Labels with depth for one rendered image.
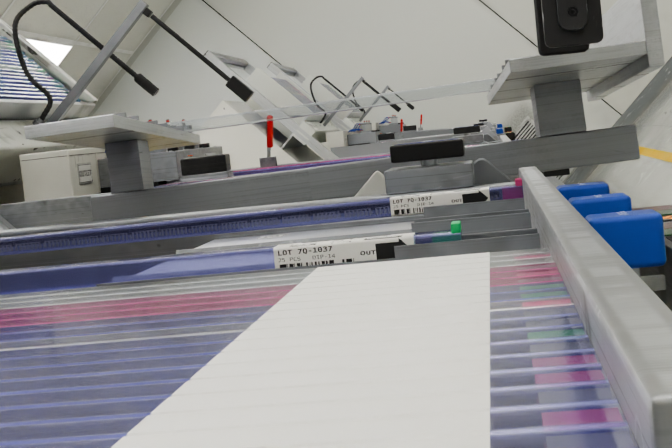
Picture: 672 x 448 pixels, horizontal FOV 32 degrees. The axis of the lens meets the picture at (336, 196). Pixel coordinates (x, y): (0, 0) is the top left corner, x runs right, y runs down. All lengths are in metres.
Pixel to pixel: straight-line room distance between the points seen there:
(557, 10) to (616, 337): 0.50
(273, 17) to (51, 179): 6.55
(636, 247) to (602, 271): 0.24
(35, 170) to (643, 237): 1.48
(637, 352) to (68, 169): 1.73
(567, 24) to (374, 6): 7.63
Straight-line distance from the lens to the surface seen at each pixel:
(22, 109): 2.06
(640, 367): 0.17
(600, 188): 0.72
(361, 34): 8.28
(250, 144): 5.23
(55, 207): 1.69
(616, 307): 0.22
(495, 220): 0.60
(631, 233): 0.50
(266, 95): 5.32
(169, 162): 1.97
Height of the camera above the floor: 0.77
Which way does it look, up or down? 3 degrees up
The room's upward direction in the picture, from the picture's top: 50 degrees counter-clockwise
